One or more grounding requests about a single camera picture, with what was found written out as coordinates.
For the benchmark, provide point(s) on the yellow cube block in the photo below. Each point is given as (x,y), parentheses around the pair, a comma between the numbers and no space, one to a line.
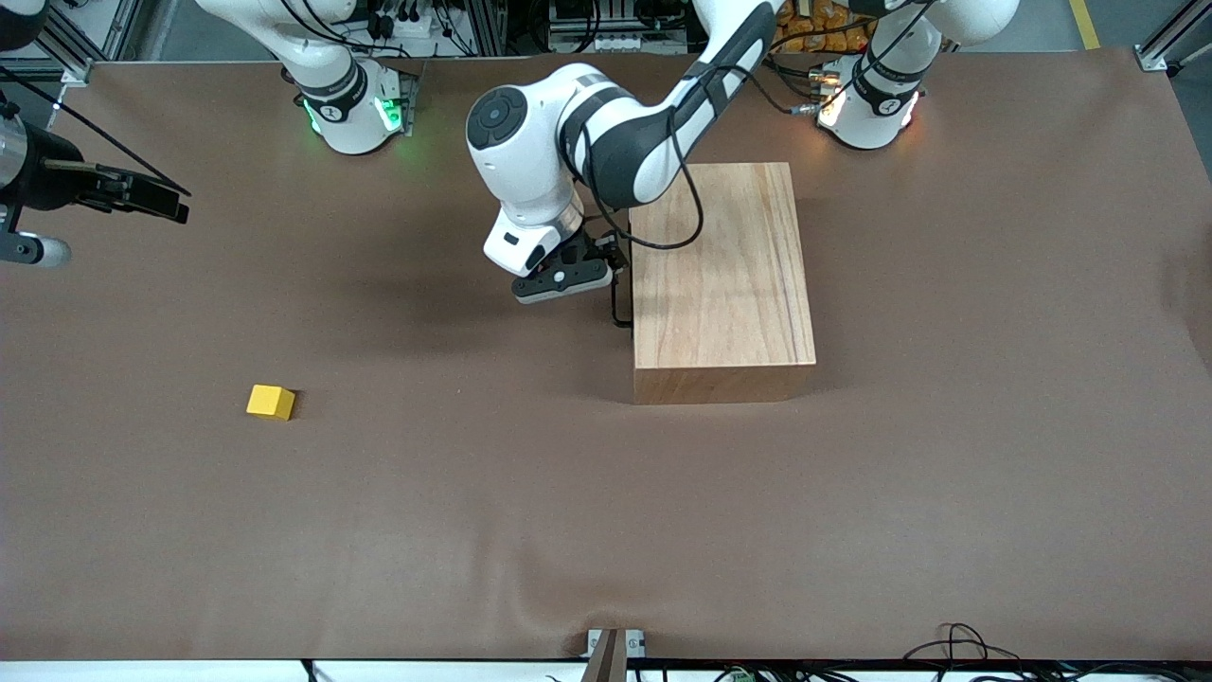
(271,402)

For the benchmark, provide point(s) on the metal table clamp bracket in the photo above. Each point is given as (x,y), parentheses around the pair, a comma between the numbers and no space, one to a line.
(615,649)

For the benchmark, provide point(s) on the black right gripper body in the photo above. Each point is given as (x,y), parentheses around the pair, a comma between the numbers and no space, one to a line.
(49,177)

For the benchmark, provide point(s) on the wooden drawer cabinet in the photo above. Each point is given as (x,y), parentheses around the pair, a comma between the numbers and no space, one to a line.
(720,275)

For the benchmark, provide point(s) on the white power strip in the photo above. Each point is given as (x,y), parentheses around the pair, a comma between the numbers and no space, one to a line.
(402,24)

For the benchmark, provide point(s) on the aluminium frame profile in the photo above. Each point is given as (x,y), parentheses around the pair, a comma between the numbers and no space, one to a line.
(1169,38)
(66,47)

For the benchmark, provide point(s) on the pile of orange objects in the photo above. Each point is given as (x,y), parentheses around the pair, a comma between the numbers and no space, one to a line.
(824,33)

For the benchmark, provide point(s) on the brown table cover sheet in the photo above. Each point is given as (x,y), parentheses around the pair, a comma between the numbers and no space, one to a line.
(606,511)

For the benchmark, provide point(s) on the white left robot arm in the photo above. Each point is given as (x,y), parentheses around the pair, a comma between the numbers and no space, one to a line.
(625,142)

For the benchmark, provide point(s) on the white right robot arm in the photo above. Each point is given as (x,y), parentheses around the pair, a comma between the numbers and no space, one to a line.
(346,95)

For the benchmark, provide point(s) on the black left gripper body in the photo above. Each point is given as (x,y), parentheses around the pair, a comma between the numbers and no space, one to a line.
(593,252)

